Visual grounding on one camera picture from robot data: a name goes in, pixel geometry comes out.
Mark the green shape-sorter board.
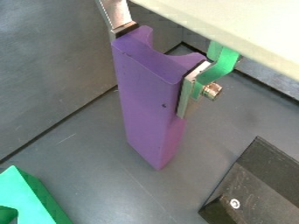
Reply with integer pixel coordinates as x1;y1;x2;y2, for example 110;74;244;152
0;165;72;224

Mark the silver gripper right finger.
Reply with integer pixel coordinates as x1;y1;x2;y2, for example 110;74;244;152
176;41;240;119

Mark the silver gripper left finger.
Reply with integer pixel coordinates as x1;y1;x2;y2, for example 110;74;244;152
96;0;138;41

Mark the dark brown cradle fixture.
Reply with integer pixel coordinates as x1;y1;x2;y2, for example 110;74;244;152
199;137;299;224

